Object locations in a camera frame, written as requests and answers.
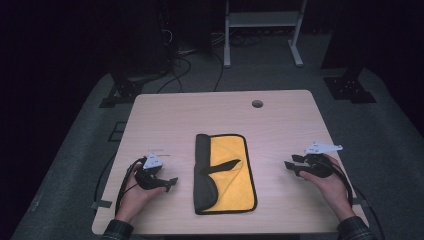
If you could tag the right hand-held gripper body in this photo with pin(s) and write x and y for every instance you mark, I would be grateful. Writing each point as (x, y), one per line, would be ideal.
(318, 166)

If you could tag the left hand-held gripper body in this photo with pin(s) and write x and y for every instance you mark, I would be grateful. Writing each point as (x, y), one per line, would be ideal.
(148, 178)

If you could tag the yellow and black cloth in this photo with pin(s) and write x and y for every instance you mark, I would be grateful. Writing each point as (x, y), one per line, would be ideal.
(230, 150)

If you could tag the person's left hand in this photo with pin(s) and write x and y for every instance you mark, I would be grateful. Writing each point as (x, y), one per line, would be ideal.
(133, 196)

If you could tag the person's right hand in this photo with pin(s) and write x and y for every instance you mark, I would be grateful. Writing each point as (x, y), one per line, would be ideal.
(335, 190)

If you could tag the grey tape strip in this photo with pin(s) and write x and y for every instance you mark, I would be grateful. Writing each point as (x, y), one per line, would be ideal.
(101, 204)

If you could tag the black stand base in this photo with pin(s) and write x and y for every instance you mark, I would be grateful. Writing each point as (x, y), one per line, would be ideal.
(348, 88)
(125, 90)

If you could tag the white metal stand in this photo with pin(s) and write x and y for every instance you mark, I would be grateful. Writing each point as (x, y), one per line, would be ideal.
(263, 19)

